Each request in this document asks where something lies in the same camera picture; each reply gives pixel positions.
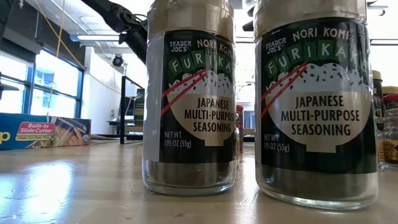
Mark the round black wall camera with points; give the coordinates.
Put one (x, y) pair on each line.
(117, 60)

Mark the blue-framed window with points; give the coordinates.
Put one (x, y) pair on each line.
(56, 81)

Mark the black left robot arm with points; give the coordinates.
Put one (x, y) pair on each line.
(115, 17)

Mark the blue plastic wrap box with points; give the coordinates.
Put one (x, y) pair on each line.
(37, 132)

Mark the green-lid oregano glass jar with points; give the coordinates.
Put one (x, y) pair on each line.
(139, 109)

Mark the furikake seasoning glass jar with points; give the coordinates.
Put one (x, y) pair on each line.
(317, 124)
(199, 124)

